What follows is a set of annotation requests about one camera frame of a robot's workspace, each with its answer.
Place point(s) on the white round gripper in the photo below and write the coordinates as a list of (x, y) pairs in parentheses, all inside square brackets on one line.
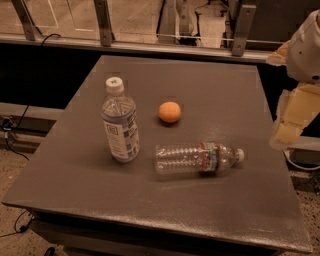
[(305, 55)]

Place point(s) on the clear red label plastic bottle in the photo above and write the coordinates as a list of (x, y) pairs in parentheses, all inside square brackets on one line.
[(202, 157)]

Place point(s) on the blue label plastic water bottle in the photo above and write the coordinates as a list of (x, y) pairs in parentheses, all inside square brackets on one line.
[(120, 121)]

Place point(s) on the orange fruit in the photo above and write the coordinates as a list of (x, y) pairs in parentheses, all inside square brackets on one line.
[(169, 112)]

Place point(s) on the right metal railing bracket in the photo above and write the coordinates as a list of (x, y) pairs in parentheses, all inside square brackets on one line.
[(244, 19)]

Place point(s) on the metal railing bracket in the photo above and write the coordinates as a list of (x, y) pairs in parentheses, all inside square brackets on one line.
[(104, 22), (244, 19), (30, 31)]

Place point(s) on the metal window rail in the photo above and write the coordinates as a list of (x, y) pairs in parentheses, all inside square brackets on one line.
[(249, 56)]

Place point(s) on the middle metal railing bracket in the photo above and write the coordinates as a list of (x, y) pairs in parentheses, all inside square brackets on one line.
[(104, 22)]

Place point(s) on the left metal railing bracket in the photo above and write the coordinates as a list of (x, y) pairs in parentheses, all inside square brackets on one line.
[(30, 31)]

